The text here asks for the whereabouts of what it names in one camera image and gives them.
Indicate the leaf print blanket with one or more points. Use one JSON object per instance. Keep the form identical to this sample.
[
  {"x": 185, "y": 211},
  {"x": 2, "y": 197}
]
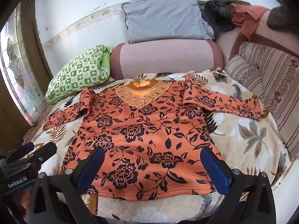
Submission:
[{"x": 247, "y": 149}]

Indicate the pink sofa backrest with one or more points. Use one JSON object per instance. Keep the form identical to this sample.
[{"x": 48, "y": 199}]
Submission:
[{"x": 264, "y": 30}]

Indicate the green checked pillow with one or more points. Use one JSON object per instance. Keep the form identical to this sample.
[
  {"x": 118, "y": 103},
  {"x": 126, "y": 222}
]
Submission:
[{"x": 79, "y": 72}]

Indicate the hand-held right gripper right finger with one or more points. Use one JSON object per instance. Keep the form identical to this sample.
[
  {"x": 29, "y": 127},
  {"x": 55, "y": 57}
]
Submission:
[{"x": 215, "y": 170}]

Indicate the wooden door frame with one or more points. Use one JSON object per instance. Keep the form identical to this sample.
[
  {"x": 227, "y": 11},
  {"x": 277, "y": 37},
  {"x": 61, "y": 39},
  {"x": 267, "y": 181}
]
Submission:
[{"x": 35, "y": 39}]

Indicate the black fur garment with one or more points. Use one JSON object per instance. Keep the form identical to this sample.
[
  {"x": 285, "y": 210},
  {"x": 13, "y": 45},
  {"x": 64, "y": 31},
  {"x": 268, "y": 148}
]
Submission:
[{"x": 217, "y": 14}]

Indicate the grey pillow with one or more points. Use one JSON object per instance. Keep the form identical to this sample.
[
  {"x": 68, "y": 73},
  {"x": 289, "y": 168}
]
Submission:
[{"x": 165, "y": 19}]

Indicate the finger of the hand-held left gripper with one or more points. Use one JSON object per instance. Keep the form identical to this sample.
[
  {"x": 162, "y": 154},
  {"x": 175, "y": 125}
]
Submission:
[
  {"x": 23, "y": 149},
  {"x": 44, "y": 152}
]

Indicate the pink bolster cushion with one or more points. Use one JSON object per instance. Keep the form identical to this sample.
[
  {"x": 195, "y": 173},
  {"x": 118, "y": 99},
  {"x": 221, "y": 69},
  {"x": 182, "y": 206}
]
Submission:
[{"x": 163, "y": 58}]

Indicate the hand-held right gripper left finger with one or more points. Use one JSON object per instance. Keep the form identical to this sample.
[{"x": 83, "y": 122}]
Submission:
[{"x": 91, "y": 168}]

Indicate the pink crumpled cloth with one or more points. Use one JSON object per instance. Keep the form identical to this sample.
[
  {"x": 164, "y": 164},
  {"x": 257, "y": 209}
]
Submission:
[{"x": 250, "y": 16}]

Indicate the large striped cushion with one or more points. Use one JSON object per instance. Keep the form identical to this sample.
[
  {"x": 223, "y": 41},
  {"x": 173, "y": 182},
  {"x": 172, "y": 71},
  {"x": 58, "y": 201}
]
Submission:
[{"x": 280, "y": 86}]

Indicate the small striped cushion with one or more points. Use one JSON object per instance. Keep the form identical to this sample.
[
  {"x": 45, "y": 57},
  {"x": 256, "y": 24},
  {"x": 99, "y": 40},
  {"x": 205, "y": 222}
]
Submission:
[{"x": 245, "y": 74}]

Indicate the orange floral long-sleeved top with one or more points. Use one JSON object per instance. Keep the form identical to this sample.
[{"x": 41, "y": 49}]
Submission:
[{"x": 149, "y": 130}]

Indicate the dark brown cloth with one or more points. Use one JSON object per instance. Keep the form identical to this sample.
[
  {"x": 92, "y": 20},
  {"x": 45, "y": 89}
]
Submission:
[{"x": 283, "y": 16}]

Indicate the stained glass window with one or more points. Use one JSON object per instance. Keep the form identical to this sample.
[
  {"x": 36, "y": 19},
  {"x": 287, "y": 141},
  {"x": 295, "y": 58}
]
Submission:
[{"x": 16, "y": 70}]

